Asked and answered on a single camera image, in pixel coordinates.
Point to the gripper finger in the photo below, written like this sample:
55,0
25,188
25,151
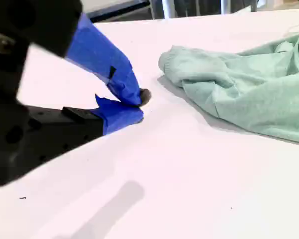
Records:
114,117
97,52

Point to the pale green T-shirt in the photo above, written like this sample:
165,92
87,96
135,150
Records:
251,99

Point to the white side table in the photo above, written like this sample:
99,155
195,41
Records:
114,7

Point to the white post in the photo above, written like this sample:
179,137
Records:
225,6
167,8

